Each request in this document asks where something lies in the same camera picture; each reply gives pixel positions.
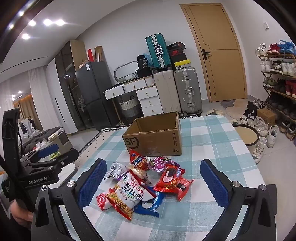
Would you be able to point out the blue plastic bag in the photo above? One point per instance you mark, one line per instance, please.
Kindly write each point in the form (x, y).
(148, 59)

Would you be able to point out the black bag white label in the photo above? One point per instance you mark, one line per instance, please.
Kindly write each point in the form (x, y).
(143, 62)

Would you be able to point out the red cookie packet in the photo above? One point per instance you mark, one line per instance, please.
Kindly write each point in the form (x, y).
(172, 183)

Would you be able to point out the blue cookie packet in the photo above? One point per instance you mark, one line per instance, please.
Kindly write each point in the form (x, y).
(150, 205)

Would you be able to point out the oval mirror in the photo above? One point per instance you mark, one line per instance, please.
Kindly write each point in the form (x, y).
(124, 71)

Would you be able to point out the person's left hand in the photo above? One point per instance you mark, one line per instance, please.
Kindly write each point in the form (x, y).
(22, 214)

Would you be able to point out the tan wooden door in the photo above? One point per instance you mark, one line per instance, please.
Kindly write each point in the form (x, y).
(219, 69)

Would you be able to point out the grey floor mat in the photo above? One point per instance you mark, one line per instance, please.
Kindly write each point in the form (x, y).
(226, 104)

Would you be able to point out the wooden shoe rack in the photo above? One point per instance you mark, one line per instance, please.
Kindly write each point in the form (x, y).
(272, 73)

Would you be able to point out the shoe rack with shoes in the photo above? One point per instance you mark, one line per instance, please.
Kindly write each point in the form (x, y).
(277, 67)

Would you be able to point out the grey sofa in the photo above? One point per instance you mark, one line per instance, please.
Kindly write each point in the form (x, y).
(55, 136)

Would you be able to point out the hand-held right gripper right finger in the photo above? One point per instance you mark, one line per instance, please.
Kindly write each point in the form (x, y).
(214, 183)

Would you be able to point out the dark grey refrigerator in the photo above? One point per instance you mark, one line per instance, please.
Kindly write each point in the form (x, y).
(97, 92)

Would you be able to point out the white curtain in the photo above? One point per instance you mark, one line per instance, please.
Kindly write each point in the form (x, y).
(39, 97)

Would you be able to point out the white desk with drawers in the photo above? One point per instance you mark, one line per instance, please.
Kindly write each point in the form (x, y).
(148, 102)

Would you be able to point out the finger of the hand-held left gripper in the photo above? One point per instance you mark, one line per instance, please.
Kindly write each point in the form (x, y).
(47, 149)
(67, 157)

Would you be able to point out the woven laundry basket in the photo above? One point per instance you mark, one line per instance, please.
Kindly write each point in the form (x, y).
(129, 106)

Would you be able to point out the small brown cardboard box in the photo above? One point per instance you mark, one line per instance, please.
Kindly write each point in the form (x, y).
(266, 117)

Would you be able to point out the chocolate chip bread packet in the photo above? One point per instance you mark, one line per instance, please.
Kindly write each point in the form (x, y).
(141, 175)

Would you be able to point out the small red white snack packet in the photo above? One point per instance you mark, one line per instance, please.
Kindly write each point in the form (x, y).
(101, 200)

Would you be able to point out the white noodle snack packet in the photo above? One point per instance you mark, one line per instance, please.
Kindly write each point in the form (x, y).
(134, 192)

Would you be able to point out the glass door cabinet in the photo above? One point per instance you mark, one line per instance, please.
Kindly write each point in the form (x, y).
(67, 69)

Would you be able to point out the red cone snack packet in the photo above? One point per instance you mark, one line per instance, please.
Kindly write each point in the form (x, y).
(138, 162)

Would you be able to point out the pile of sneakers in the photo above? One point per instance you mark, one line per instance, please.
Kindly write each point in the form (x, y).
(261, 129)

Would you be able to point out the round beige floor mat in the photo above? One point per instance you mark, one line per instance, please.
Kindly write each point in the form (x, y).
(235, 112)

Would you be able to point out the silver suitcase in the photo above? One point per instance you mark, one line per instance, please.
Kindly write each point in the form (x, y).
(187, 92)

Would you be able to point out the beige suitcase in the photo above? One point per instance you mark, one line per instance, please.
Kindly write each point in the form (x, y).
(165, 92)

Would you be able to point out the patterned beige rug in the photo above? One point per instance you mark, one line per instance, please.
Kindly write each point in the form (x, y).
(92, 143)

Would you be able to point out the silver purple snack packet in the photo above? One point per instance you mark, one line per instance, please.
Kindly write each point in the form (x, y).
(116, 171)

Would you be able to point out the black shoe box red logo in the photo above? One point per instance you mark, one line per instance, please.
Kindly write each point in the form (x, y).
(177, 52)

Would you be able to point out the orange stick snack packet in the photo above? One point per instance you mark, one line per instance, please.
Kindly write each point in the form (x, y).
(120, 205)

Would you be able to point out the black storage box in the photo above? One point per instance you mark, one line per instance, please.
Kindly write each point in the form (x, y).
(143, 72)

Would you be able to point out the beige slippers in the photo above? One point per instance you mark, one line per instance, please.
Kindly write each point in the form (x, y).
(215, 112)

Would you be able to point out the round beige stool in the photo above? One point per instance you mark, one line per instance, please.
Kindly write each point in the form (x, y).
(245, 135)

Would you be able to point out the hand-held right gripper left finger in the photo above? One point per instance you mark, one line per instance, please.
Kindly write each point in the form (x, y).
(92, 183)

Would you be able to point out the teal suitcase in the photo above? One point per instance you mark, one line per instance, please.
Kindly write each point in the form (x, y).
(157, 51)

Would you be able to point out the pink purple snack packet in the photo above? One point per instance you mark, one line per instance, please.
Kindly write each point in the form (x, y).
(159, 163)

